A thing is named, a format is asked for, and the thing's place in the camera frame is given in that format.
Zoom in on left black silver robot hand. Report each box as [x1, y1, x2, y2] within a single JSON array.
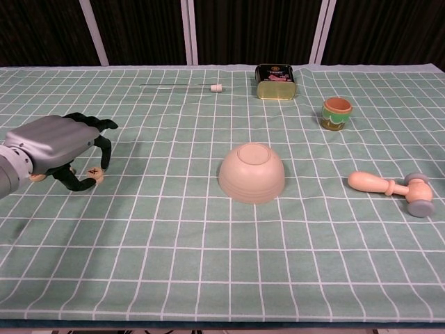
[[3, 111, 120, 193]]

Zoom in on green white checked tablecloth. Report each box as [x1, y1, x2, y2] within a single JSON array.
[[0, 63, 445, 323]]

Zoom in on beige upturned bowl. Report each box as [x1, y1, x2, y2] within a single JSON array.
[[218, 142, 286, 205]]

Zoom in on black yellow tin can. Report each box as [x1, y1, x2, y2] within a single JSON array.
[[254, 63, 300, 102]]

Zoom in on orange green toy cup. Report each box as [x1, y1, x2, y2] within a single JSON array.
[[320, 97, 354, 132]]

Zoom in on wooden toy hammer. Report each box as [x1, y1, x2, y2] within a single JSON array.
[[347, 170, 436, 218]]

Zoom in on white partition frame post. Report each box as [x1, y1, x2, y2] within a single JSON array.
[[309, 0, 337, 65], [180, 0, 199, 66], [79, 0, 110, 66]]

